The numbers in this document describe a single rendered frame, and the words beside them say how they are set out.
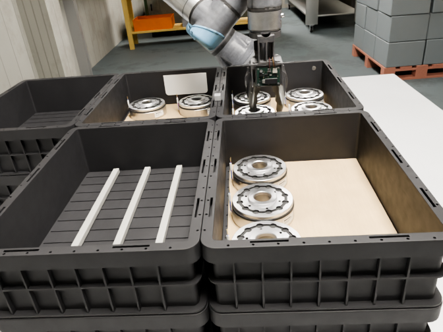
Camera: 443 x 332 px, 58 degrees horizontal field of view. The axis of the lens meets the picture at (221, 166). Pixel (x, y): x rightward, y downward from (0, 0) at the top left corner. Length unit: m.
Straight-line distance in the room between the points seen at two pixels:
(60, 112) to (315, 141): 0.81
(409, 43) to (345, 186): 3.42
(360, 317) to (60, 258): 0.38
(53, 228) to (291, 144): 0.48
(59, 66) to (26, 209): 3.40
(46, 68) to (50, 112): 2.76
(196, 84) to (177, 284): 0.78
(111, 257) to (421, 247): 0.36
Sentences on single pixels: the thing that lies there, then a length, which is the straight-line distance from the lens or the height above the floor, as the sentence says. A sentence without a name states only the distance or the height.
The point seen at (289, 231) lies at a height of 0.86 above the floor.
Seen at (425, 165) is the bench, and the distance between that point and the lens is 1.16.
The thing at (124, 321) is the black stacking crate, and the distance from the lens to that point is 0.58.
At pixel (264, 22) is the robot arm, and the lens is 0.91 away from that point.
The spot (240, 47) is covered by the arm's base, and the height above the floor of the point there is 0.93.
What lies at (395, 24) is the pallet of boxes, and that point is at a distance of 4.06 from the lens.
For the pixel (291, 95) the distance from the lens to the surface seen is 1.13.
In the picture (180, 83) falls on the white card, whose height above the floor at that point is 0.89.
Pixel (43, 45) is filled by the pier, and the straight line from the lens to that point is 4.05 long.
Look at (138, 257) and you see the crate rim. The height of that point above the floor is 0.92.
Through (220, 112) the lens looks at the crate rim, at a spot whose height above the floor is 0.93.
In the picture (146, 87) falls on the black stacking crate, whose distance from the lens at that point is 1.23.
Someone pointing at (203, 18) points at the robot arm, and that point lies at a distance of 1.00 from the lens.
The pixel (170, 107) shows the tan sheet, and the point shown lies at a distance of 1.21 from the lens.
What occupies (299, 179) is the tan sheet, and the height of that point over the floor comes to 0.83.
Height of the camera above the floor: 1.23
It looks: 29 degrees down
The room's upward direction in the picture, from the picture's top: 5 degrees counter-clockwise
